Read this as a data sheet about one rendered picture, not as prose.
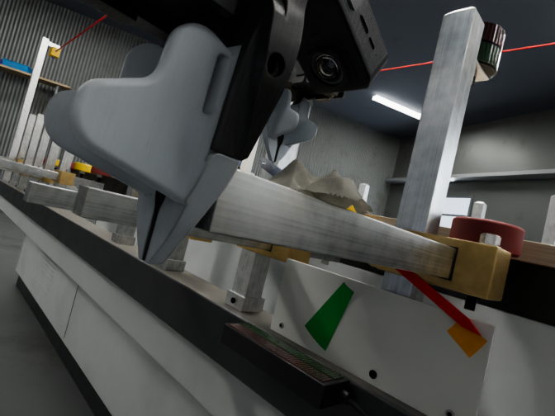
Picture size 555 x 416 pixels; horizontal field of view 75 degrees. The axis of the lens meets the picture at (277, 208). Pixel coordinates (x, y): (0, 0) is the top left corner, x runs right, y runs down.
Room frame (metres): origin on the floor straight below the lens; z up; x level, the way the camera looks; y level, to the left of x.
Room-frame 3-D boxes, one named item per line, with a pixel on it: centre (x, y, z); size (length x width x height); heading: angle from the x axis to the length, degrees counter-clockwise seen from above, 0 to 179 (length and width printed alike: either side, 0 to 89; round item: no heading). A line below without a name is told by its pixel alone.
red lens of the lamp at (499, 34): (0.44, -0.19, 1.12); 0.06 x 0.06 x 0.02
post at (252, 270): (0.59, 0.02, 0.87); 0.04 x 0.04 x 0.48; 44
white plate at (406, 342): (0.42, -0.12, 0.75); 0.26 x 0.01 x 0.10; 44
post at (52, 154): (1.67, 1.06, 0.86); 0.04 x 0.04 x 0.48; 44
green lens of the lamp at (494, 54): (0.44, -0.19, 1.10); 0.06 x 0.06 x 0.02
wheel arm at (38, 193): (0.69, 0.21, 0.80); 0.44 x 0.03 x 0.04; 134
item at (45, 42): (2.45, 1.77, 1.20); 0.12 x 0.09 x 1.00; 134
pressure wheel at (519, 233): (0.45, -0.26, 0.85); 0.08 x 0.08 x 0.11
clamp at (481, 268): (0.40, -0.18, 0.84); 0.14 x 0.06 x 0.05; 44
